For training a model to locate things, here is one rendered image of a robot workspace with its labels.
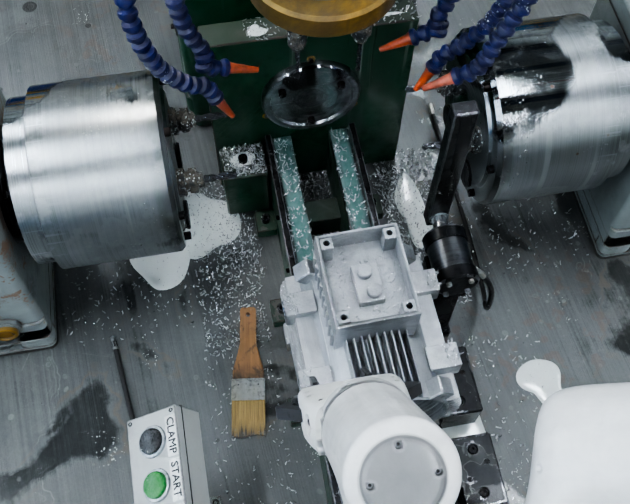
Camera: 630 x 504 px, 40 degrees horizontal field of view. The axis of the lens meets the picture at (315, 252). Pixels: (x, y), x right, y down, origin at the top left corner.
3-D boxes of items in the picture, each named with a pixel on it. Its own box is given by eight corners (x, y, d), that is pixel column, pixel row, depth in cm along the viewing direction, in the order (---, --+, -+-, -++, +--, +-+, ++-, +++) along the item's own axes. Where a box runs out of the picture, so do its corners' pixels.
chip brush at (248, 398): (232, 309, 135) (231, 307, 135) (264, 308, 136) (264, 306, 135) (231, 439, 126) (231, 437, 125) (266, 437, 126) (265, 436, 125)
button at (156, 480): (150, 476, 99) (140, 474, 97) (171, 469, 98) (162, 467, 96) (153, 503, 97) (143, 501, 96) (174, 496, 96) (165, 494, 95)
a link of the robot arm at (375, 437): (431, 481, 73) (412, 373, 72) (477, 538, 60) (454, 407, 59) (333, 501, 72) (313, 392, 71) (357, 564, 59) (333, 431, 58)
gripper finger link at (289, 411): (265, 427, 82) (286, 411, 87) (343, 422, 79) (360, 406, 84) (263, 415, 81) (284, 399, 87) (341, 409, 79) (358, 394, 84)
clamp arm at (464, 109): (421, 210, 122) (449, 97, 99) (442, 207, 122) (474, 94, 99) (427, 232, 120) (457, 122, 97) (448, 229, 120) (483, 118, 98)
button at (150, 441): (146, 434, 101) (136, 431, 99) (167, 426, 100) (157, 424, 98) (148, 459, 99) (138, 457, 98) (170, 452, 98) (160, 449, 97)
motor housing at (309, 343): (280, 318, 122) (277, 256, 105) (411, 294, 124) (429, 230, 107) (308, 457, 113) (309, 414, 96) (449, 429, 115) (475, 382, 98)
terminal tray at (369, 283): (311, 264, 109) (311, 236, 102) (393, 249, 110) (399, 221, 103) (330, 352, 103) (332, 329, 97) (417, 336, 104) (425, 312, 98)
